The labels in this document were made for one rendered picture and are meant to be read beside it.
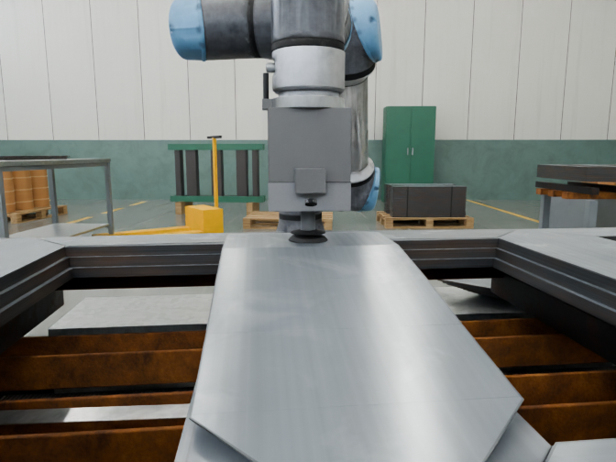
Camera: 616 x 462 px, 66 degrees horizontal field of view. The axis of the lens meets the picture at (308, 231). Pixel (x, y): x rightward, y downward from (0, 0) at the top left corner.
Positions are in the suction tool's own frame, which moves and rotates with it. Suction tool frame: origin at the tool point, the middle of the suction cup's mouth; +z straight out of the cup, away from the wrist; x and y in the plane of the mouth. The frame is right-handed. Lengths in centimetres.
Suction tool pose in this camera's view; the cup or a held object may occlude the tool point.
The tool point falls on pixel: (308, 250)
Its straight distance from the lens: 52.4
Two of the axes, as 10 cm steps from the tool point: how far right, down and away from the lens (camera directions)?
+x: -0.5, -1.6, 9.9
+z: 0.0, 9.9, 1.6
